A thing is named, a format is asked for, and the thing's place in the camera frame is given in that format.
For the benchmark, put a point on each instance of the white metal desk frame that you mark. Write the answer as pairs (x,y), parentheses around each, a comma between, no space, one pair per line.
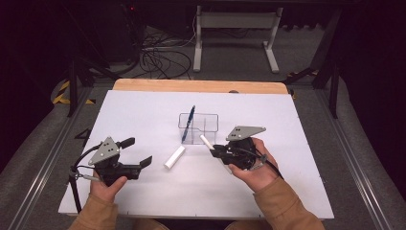
(236,19)

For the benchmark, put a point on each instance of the black metal stand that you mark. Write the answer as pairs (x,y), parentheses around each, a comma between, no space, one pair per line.
(333,86)
(72,86)

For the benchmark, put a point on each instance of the person's right leg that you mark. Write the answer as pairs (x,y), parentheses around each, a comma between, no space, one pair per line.
(244,226)

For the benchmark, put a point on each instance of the aluminium floor rail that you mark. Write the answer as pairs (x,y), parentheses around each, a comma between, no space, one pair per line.
(41,172)
(354,166)

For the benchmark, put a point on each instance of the thin white stick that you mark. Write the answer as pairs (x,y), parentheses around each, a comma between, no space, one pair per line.
(206,141)

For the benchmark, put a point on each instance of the thick white cylinder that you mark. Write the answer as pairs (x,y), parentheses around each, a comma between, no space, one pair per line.
(174,157)

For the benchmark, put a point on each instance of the person's right hand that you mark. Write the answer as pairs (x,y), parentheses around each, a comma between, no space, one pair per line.
(260,177)

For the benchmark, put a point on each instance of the yellow black hazard tape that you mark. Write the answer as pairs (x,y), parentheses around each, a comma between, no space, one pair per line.
(60,96)

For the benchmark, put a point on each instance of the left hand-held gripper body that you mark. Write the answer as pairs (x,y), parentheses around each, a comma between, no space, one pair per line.
(110,167)

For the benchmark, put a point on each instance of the person's leg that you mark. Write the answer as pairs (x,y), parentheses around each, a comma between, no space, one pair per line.
(150,225)
(244,226)

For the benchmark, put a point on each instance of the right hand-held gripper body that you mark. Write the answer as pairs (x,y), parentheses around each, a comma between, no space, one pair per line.
(239,153)

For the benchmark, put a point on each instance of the person's left hand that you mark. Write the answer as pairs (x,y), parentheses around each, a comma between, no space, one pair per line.
(107,191)

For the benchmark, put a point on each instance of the clear plastic divided container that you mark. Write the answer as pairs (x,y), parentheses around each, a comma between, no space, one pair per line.
(209,123)

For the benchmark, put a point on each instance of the wooden table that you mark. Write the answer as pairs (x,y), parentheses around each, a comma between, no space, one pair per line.
(191,85)

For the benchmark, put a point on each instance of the white board sheet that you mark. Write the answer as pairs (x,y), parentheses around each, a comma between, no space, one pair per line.
(143,111)

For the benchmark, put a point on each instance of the person's left leg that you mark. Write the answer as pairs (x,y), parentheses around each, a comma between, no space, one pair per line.
(150,225)

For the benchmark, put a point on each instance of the blue pen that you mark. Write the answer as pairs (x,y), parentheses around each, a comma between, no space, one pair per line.
(188,124)

